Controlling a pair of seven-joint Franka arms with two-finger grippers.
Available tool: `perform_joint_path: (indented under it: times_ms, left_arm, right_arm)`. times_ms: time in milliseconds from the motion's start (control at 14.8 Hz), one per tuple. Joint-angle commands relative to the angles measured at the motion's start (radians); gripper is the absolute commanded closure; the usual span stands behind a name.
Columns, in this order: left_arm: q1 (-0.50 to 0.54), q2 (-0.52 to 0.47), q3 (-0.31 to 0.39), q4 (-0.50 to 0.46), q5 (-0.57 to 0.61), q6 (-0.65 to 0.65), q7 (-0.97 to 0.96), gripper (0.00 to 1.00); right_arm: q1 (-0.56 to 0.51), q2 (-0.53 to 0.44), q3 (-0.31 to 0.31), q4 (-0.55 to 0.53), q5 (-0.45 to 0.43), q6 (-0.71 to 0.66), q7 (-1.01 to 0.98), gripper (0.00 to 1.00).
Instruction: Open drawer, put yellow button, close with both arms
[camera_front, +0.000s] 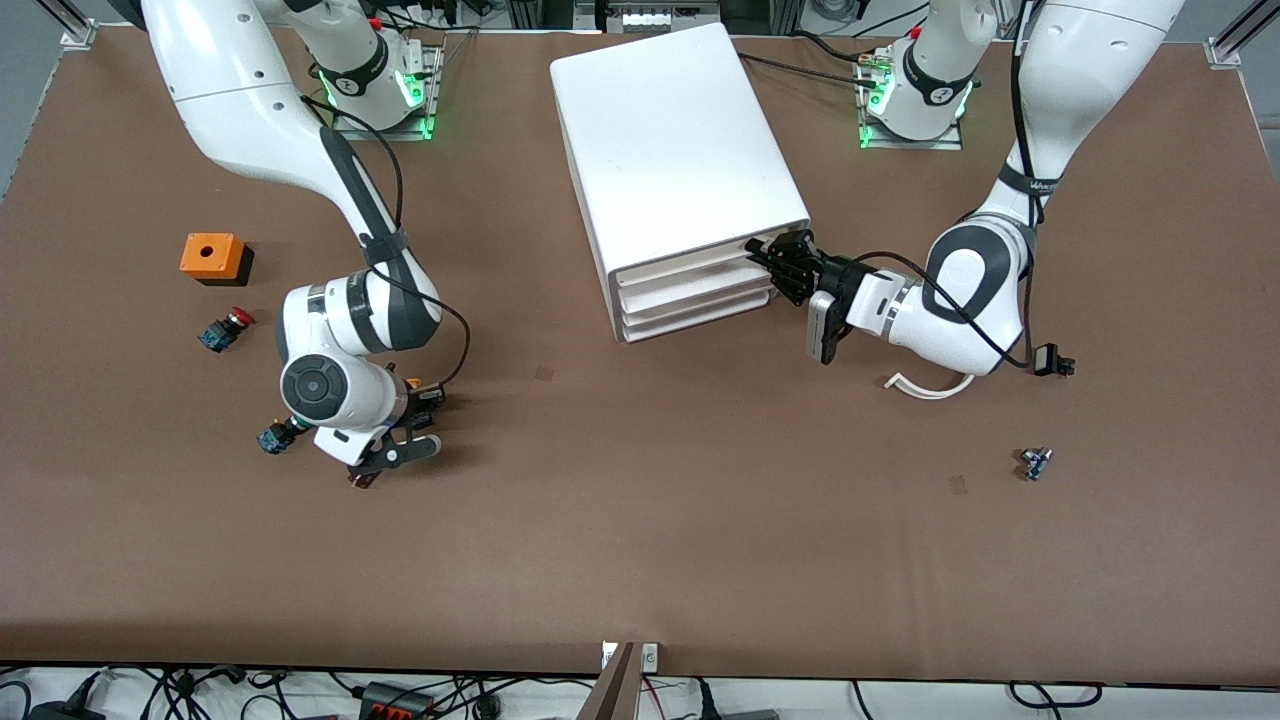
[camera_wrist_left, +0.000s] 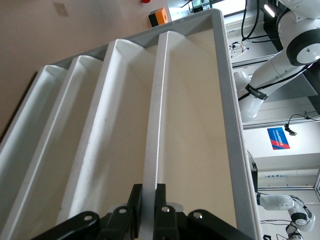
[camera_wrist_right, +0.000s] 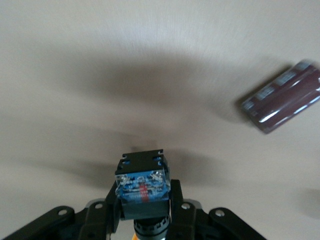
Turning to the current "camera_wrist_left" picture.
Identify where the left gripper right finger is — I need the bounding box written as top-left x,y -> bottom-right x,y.
152,183 -> 253,240

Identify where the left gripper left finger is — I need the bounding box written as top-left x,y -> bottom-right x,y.
32,183 -> 145,240

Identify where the white plastic drawer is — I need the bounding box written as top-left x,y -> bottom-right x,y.
0,64 -> 70,240
138,30 -> 238,240
7,54 -> 108,240
58,38 -> 161,226

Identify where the white drawer cabinet housing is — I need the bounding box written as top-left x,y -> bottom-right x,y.
0,8 -> 265,240

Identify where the brown tape patch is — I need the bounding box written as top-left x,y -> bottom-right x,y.
53,2 -> 70,18

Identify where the blue wall sign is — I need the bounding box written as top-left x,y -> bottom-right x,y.
266,126 -> 292,151

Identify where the orange button enclosure box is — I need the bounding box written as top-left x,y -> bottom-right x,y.
148,7 -> 169,27

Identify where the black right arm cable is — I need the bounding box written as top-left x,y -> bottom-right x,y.
240,0 -> 276,44

